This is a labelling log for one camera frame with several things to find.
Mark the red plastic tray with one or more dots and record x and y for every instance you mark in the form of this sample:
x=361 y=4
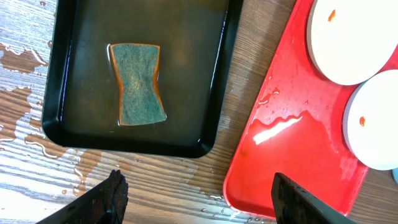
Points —
x=295 y=128

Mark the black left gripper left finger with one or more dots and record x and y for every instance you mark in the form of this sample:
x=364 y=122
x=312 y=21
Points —
x=105 y=203

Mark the white plate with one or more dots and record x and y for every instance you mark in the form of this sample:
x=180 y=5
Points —
x=350 y=41
x=370 y=121

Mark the orange green scrub sponge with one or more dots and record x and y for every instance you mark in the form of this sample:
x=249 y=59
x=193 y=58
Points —
x=136 y=67

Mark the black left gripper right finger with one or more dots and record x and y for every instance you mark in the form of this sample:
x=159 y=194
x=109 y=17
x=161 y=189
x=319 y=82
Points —
x=293 y=204

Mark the black water tray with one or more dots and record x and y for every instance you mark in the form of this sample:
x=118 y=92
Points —
x=81 y=102

